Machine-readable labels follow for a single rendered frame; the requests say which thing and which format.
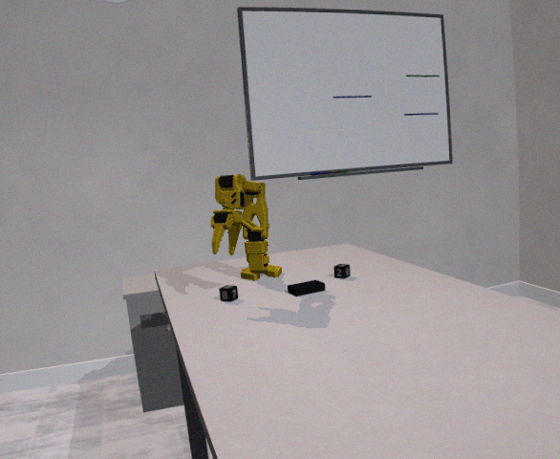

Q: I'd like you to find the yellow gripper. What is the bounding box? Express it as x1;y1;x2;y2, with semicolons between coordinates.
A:
211;208;264;255

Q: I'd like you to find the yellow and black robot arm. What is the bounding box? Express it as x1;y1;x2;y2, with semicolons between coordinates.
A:
215;174;282;281

